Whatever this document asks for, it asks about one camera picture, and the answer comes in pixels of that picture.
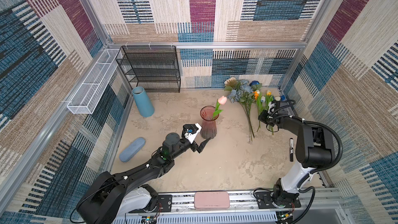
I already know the pink ribbed glass vase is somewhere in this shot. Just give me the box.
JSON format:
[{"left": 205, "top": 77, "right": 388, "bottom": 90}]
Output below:
[{"left": 200, "top": 106, "right": 219, "bottom": 139}]

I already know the pink tulip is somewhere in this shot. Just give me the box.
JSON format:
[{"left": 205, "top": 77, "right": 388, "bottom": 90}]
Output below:
[{"left": 212, "top": 96, "right": 227, "bottom": 119}]

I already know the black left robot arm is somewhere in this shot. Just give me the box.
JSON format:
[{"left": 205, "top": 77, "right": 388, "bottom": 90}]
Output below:
[{"left": 75, "top": 133, "right": 211, "bottom": 224}]

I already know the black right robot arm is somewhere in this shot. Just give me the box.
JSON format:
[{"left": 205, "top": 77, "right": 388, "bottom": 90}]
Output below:
[{"left": 258, "top": 111, "right": 343, "bottom": 208}]

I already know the blue cylindrical vase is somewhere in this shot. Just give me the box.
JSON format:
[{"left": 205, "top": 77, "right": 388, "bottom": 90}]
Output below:
[{"left": 132, "top": 87, "right": 154, "bottom": 118}]

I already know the black whiteboard marker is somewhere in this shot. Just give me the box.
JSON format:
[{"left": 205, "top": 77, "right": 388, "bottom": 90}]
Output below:
[{"left": 289, "top": 138, "right": 294, "bottom": 162}]

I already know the pink rectangular case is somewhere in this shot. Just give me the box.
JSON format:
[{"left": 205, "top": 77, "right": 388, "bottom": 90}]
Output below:
[{"left": 194, "top": 191, "right": 230, "bottom": 210}]

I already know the blue glasses case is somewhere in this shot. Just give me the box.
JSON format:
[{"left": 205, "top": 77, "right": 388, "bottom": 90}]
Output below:
[{"left": 119, "top": 137, "right": 146, "bottom": 162}]

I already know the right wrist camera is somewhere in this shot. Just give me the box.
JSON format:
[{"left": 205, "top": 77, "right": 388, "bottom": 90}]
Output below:
[{"left": 268, "top": 100, "right": 279, "bottom": 114}]

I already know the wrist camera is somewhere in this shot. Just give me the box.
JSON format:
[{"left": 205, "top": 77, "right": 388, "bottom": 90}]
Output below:
[
  {"left": 268, "top": 100, "right": 279, "bottom": 114},
  {"left": 182, "top": 123, "right": 202, "bottom": 144}
]

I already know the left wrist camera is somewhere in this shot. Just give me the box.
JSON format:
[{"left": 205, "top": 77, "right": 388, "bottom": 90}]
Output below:
[{"left": 182, "top": 123, "right": 202, "bottom": 144}]

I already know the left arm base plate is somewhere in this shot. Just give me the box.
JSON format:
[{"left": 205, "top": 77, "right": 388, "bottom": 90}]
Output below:
[{"left": 129, "top": 195, "right": 173, "bottom": 214}]

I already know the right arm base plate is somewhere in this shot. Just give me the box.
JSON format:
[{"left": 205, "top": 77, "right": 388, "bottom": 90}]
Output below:
[{"left": 254, "top": 191, "right": 302, "bottom": 209}]

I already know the black wire mesh shelf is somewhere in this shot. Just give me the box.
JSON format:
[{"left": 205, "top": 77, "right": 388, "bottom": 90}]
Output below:
[{"left": 116, "top": 46, "right": 181, "bottom": 93}]

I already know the white wire mesh basket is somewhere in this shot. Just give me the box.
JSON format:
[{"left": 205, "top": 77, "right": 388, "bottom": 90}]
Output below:
[{"left": 67, "top": 49, "right": 119, "bottom": 115}]

